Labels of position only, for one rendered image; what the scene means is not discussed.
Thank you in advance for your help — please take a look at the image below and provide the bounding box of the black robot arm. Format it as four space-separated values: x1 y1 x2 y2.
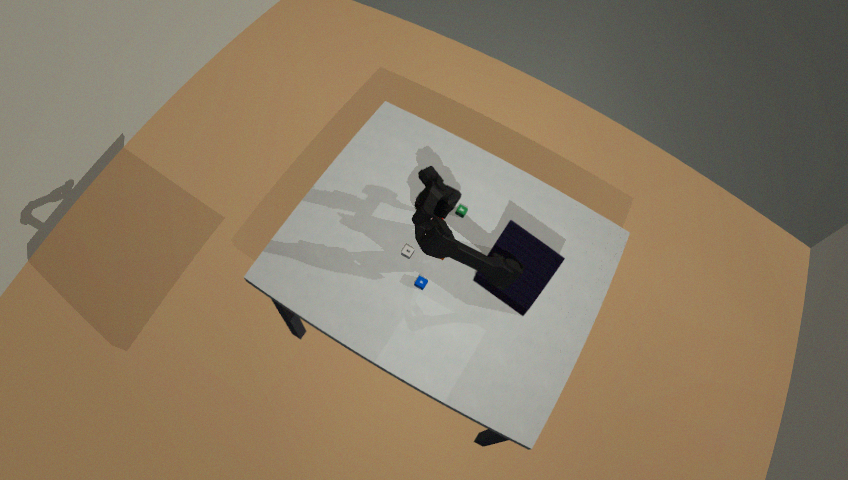
412 166 526 291

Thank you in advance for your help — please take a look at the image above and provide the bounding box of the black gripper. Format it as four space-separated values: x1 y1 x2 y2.
424 187 462 234

